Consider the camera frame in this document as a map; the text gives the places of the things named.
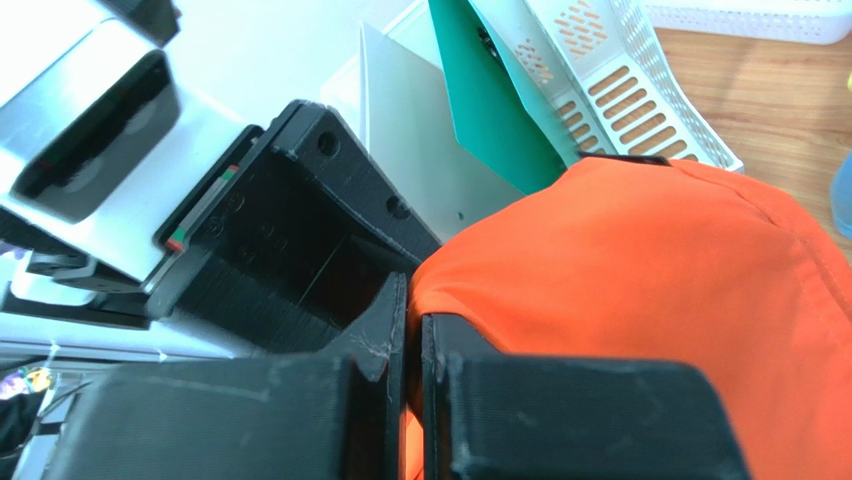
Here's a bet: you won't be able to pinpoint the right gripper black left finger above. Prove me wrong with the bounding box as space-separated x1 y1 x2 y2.
44 274 407 479

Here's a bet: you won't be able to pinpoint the white file organizer rack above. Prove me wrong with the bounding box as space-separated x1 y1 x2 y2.
321 1 744 240

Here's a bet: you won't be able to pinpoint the light blue shorts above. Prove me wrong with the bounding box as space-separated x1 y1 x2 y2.
829 154 852 239

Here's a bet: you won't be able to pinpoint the green folder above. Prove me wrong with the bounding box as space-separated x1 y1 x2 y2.
428 1 579 194

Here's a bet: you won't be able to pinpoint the white perforated basket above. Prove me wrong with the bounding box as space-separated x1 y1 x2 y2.
643 0 851 45

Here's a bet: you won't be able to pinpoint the orange shorts front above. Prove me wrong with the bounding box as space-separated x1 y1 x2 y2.
406 158 851 479

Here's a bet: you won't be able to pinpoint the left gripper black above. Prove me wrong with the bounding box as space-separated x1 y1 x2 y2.
145 100 439 353

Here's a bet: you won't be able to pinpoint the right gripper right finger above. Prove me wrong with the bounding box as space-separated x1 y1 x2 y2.
421 315 750 479

